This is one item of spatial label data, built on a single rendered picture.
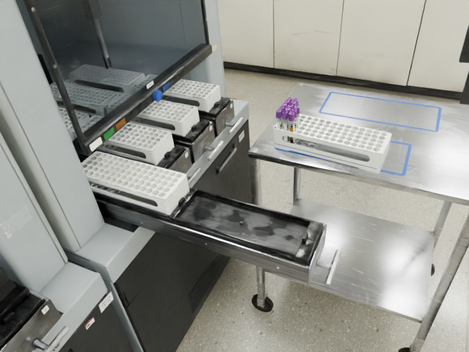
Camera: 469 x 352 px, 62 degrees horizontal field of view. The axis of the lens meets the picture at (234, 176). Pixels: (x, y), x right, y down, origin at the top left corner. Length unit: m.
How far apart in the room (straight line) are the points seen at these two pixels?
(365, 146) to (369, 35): 2.07
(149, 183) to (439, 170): 0.73
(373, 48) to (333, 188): 1.22
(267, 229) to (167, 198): 0.24
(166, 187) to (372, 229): 0.96
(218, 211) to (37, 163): 0.41
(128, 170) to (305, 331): 1.00
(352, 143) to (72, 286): 0.76
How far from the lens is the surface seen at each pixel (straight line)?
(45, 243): 0.98
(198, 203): 0.99
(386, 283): 1.52
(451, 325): 1.84
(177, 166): 1.15
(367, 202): 2.19
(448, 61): 3.09
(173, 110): 1.26
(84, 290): 0.99
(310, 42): 3.19
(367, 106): 1.34
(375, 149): 1.05
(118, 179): 1.03
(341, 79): 3.29
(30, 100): 0.87
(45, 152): 0.91
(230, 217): 0.95
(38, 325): 0.93
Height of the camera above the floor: 1.48
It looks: 39 degrees down
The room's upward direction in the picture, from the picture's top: 5 degrees counter-clockwise
